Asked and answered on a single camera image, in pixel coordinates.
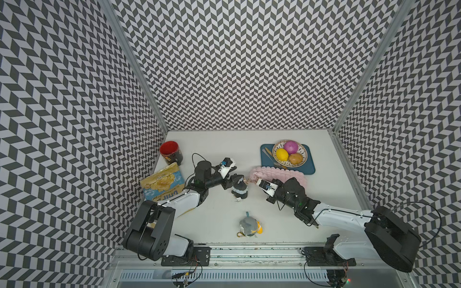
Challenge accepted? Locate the pink fluffy bag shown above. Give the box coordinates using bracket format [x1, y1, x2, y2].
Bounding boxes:
[246, 167, 307, 188]

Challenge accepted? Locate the grey plush yellow flower charm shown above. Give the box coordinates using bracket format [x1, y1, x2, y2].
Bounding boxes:
[237, 212, 263, 238]

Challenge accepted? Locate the penguin plush charm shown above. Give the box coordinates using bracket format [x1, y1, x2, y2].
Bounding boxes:
[231, 178, 248, 200]

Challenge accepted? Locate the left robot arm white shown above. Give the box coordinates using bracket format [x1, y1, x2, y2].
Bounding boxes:
[122, 157, 243, 266]

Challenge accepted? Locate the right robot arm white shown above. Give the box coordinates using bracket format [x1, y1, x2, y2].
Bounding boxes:
[257, 178, 421, 272]

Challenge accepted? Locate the gold snack bag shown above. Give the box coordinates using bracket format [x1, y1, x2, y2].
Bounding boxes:
[140, 163, 185, 202]

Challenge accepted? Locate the gold knife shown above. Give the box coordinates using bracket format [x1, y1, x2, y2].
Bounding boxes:
[264, 148, 287, 170]

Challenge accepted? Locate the teal tray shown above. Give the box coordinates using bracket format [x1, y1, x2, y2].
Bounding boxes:
[260, 140, 316, 175]

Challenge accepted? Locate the silver spoon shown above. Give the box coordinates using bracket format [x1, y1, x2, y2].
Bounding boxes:
[262, 150, 280, 166]

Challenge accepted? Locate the brown toy potato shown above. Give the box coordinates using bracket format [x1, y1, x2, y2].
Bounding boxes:
[288, 153, 303, 165]

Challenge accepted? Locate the yellow toy lemon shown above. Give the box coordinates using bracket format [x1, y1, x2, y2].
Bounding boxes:
[276, 148, 289, 162]

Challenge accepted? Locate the black red floral mug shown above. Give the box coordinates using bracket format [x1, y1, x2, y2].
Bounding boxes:
[160, 141, 183, 166]

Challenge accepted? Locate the patterned ceramic bowl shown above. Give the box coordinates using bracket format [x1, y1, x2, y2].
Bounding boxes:
[271, 140, 309, 168]

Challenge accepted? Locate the purple toy fruit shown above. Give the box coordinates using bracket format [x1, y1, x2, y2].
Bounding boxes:
[283, 140, 299, 155]

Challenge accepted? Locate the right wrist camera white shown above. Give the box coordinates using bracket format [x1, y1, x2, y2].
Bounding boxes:
[257, 179, 279, 197]

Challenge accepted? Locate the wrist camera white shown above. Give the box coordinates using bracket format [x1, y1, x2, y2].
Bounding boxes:
[257, 179, 279, 197]
[218, 157, 237, 179]

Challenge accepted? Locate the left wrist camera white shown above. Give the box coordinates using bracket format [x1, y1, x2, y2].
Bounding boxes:
[218, 157, 237, 179]

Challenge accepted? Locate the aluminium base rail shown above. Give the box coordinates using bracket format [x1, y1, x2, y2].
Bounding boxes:
[101, 243, 419, 288]

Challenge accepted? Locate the aluminium corner post left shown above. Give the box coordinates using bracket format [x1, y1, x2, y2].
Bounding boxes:
[98, 0, 169, 133]

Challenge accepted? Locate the aluminium corner post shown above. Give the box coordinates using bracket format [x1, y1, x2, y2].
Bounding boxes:
[98, 0, 169, 133]
[332, 0, 415, 134]

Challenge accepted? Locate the aluminium corner post right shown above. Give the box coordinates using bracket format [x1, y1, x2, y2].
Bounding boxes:
[332, 0, 415, 134]

